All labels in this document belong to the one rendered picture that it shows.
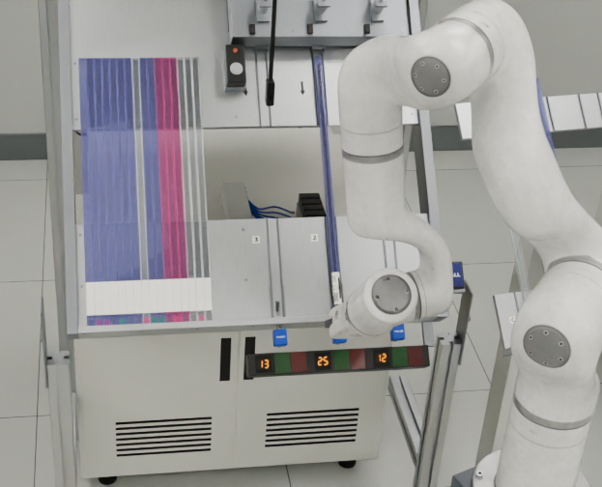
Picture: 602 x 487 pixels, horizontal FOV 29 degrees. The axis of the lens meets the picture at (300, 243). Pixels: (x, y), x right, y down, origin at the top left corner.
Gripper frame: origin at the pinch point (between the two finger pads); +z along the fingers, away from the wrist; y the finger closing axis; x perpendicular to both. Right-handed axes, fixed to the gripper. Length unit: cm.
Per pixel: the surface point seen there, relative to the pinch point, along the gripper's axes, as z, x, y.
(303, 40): 6, 56, -3
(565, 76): 177, 113, 125
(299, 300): 10.2, 6.8, -7.1
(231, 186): 54, 41, -13
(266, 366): 11.1, -4.9, -13.8
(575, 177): 182, 77, 125
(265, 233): 10.2, 19.8, -12.5
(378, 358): 11.2, -4.6, 7.1
